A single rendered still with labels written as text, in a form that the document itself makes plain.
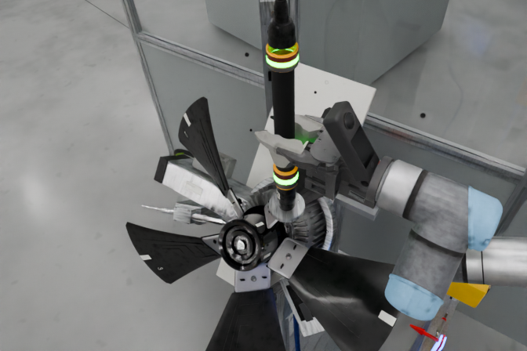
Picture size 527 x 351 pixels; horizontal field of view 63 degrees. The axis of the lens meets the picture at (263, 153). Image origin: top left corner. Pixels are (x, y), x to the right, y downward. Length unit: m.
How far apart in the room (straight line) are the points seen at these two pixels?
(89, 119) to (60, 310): 1.44
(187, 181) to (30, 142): 2.28
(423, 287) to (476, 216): 0.12
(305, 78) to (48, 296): 1.86
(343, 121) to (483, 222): 0.22
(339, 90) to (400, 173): 0.57
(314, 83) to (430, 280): 0.70
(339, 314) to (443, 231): 0.41
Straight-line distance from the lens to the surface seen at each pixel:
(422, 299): 0.64
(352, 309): 0.97
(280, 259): 1.01
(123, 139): 3.13
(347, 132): 0.59
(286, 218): 0.82
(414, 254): 0.63
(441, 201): 0.62
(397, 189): 0.62
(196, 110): 1.04
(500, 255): 0.75
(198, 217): 1.20
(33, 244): 2.82
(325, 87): 1.17
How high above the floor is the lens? 2.07
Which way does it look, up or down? 47 degrees down
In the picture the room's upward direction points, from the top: 5 degrees counter-clockwise
